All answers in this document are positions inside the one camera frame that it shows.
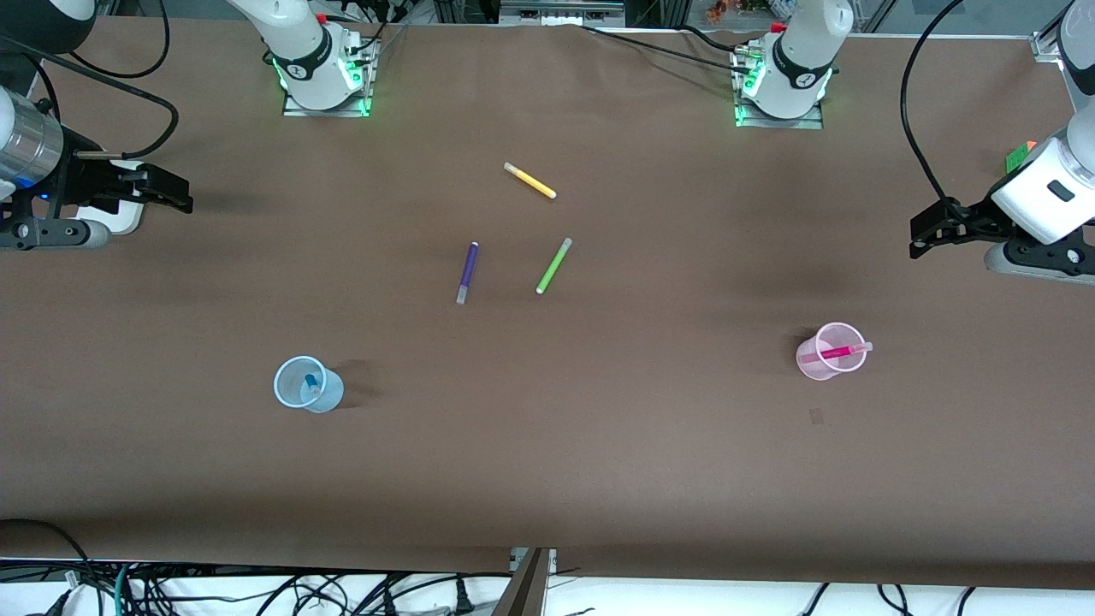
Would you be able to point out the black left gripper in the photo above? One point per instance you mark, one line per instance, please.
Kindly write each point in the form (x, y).
(968, 220)

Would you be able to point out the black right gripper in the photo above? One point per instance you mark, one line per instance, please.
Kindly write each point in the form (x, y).
(84, 177)

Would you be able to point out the pink marker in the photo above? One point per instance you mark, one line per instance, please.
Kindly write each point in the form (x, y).
(843, 351)

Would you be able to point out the blue marker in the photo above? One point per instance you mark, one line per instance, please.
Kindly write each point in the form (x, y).
(312, 385)

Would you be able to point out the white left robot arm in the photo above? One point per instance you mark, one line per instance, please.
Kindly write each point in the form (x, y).
(804, 51)

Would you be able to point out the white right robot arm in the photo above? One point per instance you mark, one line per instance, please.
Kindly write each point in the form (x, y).
(299, 51)

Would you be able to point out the white box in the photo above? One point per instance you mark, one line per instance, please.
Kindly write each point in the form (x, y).
(127, 221)

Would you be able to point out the colourful puzzle cube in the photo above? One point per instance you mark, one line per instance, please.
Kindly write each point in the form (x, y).
(1018, 159)

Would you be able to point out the pink plastic cup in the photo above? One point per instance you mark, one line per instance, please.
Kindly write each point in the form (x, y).
(813, 364)

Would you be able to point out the blue plastic cup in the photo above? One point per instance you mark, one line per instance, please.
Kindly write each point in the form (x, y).
(332, 392)

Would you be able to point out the purple marker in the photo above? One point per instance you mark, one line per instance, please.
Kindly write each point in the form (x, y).
(467, 271)

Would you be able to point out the yellow marker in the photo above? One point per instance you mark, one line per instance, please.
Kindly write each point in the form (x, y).
(530, 180)

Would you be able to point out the green marker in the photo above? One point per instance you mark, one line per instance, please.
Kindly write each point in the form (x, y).
(553, 266)

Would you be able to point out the black power plug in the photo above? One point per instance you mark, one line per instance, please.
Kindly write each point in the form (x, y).
(464, 599)

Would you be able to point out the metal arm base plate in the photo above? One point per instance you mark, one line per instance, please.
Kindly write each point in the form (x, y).
(359, 104)
(813, 120)

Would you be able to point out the aluminium frame profile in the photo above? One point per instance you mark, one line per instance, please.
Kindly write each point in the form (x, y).
(523, 586)

